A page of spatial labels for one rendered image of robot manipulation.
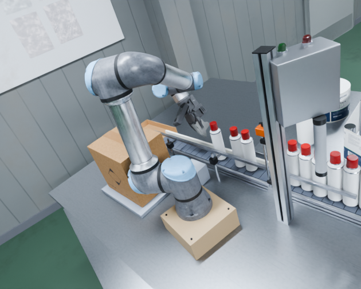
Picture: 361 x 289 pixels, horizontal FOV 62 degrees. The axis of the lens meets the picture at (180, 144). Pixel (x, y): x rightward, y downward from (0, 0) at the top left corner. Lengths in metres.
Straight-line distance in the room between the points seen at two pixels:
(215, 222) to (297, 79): 0.59
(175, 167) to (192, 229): 0.25
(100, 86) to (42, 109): 1.90
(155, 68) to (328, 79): 0.50
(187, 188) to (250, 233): 0.30
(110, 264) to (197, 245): 0.38
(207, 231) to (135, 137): 0.43
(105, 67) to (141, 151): 0.32
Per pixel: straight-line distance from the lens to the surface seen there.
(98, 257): 1.38
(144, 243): 1.32
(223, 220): 1.17
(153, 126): 2.07
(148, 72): 0.98
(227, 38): 3.72
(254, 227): 1.24
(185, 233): 1.17
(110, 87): 1.02
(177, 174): 1.07
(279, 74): 0.82
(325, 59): 0.87
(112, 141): 1.47
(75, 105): 2.96
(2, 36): 2.77
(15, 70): 2.79
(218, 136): 1.40
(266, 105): 0.92
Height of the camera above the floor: 1.78
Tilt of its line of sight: 32 degrees down
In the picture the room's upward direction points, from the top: 19 degrees counter-clockwise
